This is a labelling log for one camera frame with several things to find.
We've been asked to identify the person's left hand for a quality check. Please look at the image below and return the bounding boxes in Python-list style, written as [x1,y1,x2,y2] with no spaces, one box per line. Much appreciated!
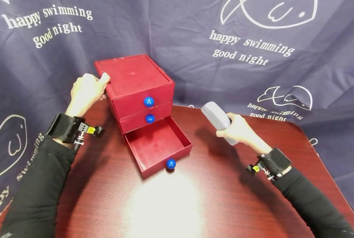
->
[65,72,111,117]

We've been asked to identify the person's right hand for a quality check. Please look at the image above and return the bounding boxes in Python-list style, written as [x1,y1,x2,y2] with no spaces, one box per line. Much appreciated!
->
[216,112,272,155]

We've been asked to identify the red drawer cabinet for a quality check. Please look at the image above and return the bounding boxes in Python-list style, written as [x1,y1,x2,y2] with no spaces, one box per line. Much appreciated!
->
[94,55,175,145]

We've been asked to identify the grey glasses case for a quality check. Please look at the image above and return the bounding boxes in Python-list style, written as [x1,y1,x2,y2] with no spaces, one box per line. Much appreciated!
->
[201,101,239,146]

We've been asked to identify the person's right forearm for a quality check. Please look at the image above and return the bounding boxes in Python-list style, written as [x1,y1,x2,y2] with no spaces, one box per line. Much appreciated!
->
[271,167,354,238]

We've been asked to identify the black wrist band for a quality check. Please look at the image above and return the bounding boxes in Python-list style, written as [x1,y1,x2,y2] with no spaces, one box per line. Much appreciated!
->
[246,147,293,181]
[46,113,105,146]

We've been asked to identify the person's left forearm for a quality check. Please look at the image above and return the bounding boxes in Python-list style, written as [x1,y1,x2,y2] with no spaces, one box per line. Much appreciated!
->
[0,136,77,238]

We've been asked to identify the red open drawer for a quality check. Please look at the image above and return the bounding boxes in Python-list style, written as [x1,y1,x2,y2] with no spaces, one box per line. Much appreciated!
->
[123,116,193,179]

